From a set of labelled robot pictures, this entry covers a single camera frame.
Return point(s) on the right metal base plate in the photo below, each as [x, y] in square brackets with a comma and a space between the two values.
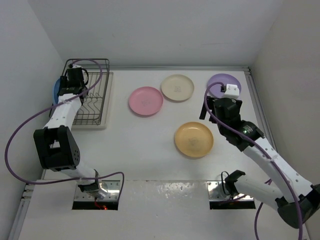
[217, 192]

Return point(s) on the wire dish rack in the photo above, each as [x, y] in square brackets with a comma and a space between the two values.
[95, 69]

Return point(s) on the cream plate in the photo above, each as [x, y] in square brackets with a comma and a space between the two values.
[177, 87]

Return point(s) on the metal base plate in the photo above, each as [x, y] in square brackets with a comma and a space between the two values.
[217, 192]
[110, 190]

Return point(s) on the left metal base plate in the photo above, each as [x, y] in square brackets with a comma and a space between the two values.
[110, 190]

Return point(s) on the orange plate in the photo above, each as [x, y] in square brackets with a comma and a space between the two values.
[194, 139]

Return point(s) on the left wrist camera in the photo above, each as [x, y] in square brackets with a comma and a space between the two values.
[74, 66]

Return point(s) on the far lilac plate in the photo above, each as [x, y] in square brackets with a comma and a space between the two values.
[225, 79]

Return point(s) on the beige drip tray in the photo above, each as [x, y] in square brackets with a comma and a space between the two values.
[93, 114]

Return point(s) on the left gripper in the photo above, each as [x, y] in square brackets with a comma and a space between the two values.
[63, 79]

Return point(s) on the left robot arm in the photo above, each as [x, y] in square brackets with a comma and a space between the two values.
[56, 147]

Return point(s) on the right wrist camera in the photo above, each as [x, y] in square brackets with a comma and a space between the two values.
[230, 91]

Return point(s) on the pink plate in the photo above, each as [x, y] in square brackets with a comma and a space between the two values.
[146, 101]

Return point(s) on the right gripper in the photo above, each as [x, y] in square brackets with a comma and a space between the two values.
[210, 100]

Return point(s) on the blue plate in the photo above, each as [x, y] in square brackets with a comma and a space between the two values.
[55, 91]

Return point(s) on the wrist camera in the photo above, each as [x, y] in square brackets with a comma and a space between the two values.
[74, 66]
[230, 91]

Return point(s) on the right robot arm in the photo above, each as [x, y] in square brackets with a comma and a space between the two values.
[293, 197]

